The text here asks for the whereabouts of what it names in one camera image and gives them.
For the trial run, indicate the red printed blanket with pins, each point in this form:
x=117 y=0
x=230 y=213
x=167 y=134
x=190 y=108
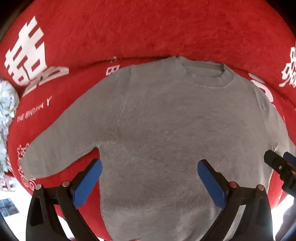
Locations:
x=138 y=30

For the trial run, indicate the pink white box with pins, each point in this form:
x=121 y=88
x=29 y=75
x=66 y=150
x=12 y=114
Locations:
x=7 y=184

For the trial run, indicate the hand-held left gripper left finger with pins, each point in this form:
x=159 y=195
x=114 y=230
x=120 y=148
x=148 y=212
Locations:
x=87 y=185

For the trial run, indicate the dark printed card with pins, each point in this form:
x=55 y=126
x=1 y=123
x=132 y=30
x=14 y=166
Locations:
x=8 y=207

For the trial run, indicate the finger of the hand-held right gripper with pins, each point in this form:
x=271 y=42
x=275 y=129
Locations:
x=291 y=158
x=277 y=164

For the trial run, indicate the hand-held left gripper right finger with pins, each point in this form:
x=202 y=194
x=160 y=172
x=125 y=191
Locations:
x=211 y=185

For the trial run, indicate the grey knit sweater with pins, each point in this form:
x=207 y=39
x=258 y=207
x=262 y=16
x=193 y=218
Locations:
x=161 y=127

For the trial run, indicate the white grey patterned cloth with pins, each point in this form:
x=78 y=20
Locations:
x=7 y=111

